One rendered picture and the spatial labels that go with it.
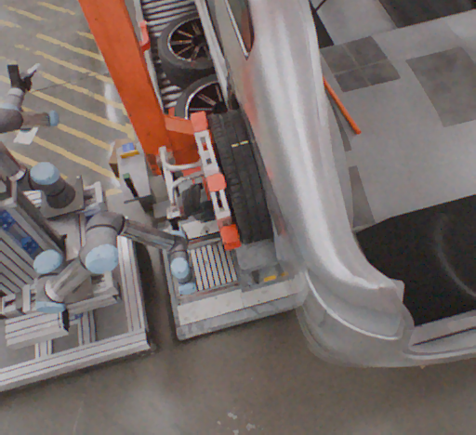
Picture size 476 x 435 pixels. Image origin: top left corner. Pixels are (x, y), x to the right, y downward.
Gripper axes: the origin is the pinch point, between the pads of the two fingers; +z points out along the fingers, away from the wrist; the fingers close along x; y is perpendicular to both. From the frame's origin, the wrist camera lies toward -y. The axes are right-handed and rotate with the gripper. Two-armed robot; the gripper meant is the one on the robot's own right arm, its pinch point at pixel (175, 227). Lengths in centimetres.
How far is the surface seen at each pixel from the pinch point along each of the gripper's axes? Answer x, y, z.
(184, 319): 14, -75, -17
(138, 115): 5, 21, 57
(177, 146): -9, -12, 59
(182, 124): -15, -4, 67
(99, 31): 7, 74, 57
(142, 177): 18, -38, 64
